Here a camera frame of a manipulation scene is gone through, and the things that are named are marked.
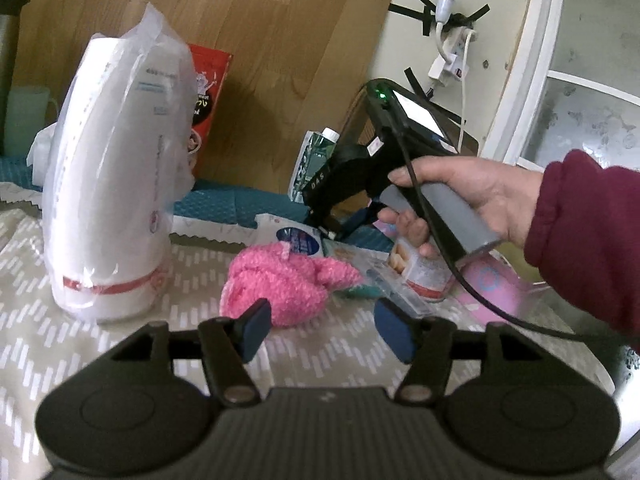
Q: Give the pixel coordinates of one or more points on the teal tissue packet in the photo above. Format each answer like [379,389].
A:
[345,252]

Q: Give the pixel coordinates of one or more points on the bagged stack of white cups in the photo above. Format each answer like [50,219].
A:
[110,185]

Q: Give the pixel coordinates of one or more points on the teal patterned mat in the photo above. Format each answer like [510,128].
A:
[225,205]

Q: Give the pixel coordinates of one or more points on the red snack tin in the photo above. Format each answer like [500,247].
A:
[210,90]

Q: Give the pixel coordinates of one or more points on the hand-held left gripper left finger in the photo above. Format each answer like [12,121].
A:
[255,330]

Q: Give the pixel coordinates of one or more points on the clear plastic lid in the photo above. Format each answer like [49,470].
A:
[395,290]

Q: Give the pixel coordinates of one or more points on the white tissue pack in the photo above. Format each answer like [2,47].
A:
[295,240]

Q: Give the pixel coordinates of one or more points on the wood pattern board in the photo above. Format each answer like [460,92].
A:
[300,35]

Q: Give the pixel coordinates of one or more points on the green drink carton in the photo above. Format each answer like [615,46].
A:
[312,160]

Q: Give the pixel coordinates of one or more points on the round food can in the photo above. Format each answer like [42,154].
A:
[425,275]

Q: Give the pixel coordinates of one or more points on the white framed window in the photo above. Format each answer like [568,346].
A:
[530,60]

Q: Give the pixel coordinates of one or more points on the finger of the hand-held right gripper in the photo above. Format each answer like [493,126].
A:
[357,221]

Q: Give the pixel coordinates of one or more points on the person's right hand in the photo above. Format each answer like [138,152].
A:
[490,185]

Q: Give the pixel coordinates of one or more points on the person's right forearm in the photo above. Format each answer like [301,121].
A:
[585,240]

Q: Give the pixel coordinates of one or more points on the beige patterned tablecloth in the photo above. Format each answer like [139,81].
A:
[75,360]

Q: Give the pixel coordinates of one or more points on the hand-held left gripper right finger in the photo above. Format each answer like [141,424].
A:
[395,332]

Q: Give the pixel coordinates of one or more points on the pale green plastic jug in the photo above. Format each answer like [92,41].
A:
[25,120]

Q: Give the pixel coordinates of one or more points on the crumpled white paper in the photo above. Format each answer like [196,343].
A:
[42,150]

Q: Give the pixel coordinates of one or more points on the black tape strip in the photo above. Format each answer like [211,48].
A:
[422,10]
[472,16]
[407,10]
[416,81]

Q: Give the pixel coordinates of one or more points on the pink fluffy cloth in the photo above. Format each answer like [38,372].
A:
[285,285]

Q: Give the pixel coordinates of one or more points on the white power strip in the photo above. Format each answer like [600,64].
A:
[452,62]

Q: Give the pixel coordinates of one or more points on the pink tin box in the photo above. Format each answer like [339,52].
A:
[495,285]

